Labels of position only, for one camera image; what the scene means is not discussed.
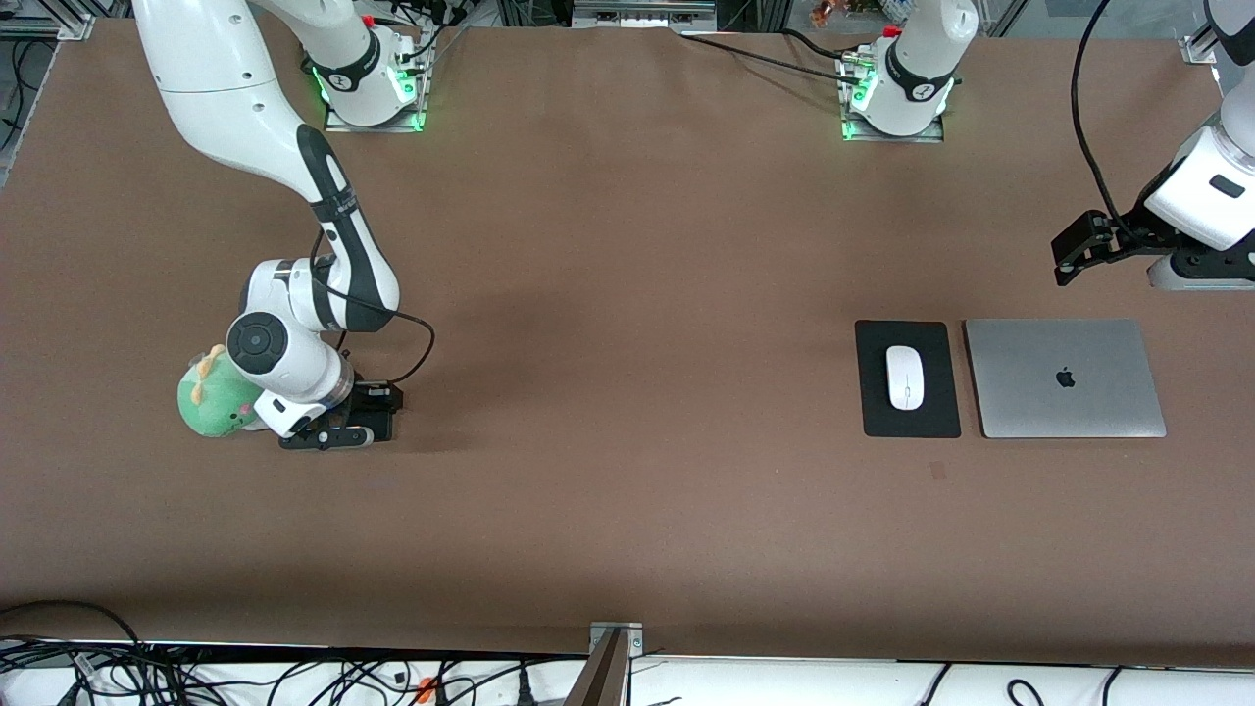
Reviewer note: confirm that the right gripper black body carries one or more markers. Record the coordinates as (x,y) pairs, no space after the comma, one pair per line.
(371,398)

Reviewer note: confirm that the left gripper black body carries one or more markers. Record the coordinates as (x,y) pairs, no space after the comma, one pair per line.
(1128,239)

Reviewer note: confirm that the black smartphone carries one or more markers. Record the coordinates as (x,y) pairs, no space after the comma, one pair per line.
(382,428)

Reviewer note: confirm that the white computer mouse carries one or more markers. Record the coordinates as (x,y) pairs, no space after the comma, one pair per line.
(906,378)

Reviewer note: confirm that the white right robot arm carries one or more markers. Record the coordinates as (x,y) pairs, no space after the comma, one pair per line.
(225,88)

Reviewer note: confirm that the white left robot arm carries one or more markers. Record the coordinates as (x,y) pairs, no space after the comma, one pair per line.
(917,88)

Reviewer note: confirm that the black mouse pad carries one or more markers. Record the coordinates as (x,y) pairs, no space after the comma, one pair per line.
(873,412)

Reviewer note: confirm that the silver closed laptop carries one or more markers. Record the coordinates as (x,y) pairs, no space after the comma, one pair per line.
(1098,392)

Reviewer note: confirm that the green dinosaur plush toy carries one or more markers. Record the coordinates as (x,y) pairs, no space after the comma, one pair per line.
(211,407)

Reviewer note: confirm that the dark metal beam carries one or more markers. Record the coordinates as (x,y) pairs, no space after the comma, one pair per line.
(598,681)

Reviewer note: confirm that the grey metal box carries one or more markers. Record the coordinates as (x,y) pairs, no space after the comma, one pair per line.
(637,15)

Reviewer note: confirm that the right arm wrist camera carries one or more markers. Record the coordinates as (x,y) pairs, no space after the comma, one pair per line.
(324,438)

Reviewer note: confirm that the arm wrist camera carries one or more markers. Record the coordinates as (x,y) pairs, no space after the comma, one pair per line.
(324,438)
(1196,270)

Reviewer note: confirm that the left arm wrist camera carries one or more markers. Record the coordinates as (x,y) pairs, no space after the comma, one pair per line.
(1196,270)

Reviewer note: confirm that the aluminium frame profile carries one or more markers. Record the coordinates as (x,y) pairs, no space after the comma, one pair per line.
(1201,44)
(69,25)

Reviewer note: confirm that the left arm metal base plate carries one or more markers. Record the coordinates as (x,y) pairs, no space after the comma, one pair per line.
(902,137)

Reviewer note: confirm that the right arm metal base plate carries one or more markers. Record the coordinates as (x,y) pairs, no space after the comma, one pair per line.
(343,124)

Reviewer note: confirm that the small metal corner bracket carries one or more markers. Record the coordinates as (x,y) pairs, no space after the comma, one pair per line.
(632,637)

